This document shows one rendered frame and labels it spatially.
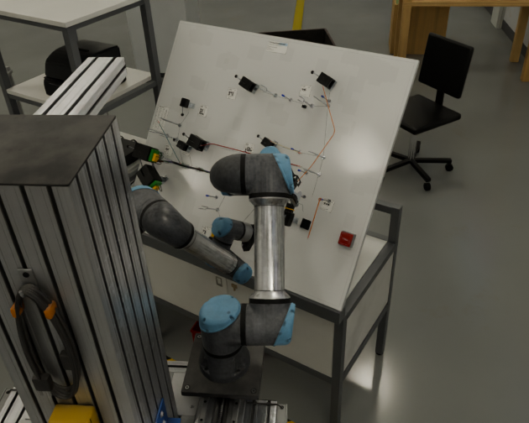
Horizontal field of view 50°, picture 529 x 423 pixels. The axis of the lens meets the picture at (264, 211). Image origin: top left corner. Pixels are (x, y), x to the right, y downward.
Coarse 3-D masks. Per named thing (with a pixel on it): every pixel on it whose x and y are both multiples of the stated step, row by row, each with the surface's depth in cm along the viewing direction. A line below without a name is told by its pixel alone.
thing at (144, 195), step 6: (138, 186) 183; (144, 186) 184; (132, 192) 182; (138, 192) 181; (144, 192) 180; (150, 192) 181; (156, 192) 183; (138, 198) 179; (144, 198) 178; (150, 198) 177; (156, 198) 178; (162, 198) 179; (138, 204) 178; (144, 204) 176; (150, 204) 175; (138, 210) 177; (144, 210) 175; (138, 216) 177
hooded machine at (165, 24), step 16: (160, 0) 604; (176, 0) 603; (192, 0) 645; (128, 16) 617; (160, 16) 614; (176, 16) 613; (192, 16) 646; (160, 32) 625; (144, 48) 636; (160, 48) 635; (144, 64) 647; (160, 64) 646
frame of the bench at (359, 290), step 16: (384, 256) 260; (368, 272) 252; (368, 288) 248; (352, 304) 236; (384, 320) 297; (336, 336) 237; (368, 336) 274; (384, 336) 304; (272, 352) 269; (336, 352) 243; (304, 368) 262; (336, 368) 249; (336, 384) 255; (336, 400) 261; (336, 416) 267
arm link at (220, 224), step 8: (216, 224) 207; (224, 224) 205; (232, 224) 207; (240, 224) 211; (216, 232) 206; (224, 232) 206; (232, 232) 208; (240, 232) 210; (224, 240) 208; (232, 240) 210
